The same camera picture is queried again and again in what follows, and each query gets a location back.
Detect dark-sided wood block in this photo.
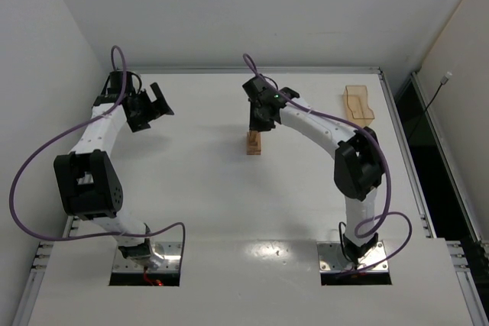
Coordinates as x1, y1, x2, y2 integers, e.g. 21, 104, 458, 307
248, 131, 260, 142

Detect wood plank block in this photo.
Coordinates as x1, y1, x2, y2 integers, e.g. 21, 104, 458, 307
246, 142, 257, 155

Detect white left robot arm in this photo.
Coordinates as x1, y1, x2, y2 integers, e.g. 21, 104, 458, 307
53, 83, 173, 270

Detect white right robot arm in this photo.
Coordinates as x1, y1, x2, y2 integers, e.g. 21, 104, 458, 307
248, 93, 384, 265

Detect translucent amber plastic tray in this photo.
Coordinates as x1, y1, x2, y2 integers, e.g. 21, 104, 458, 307
343, 85, 375, 127

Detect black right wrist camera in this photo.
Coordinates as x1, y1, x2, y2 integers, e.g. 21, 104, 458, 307
242, 77, 300, 111

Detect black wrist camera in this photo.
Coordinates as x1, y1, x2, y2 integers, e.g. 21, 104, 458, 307
93, 71, 142, 106
242, 77, 300, 111

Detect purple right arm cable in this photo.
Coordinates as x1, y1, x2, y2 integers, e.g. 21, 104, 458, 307
242, 53, 413, 277

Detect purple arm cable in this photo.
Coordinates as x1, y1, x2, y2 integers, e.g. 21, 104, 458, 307
8, 45, 186, 247
242, 53, 413, 277

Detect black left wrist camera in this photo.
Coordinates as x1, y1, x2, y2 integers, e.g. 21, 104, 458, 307
93, 71, 142, 106

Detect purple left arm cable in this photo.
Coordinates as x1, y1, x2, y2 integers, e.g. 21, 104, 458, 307
8, 45, 186, 247

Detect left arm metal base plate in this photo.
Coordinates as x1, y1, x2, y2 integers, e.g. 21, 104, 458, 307
112, 241, 182, 273

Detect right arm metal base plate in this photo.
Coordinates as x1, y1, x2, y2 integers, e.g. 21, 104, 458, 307
317, 241, 389, 274

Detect black cable with white plug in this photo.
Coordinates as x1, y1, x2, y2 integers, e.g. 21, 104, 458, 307
422, 70, 453, 116

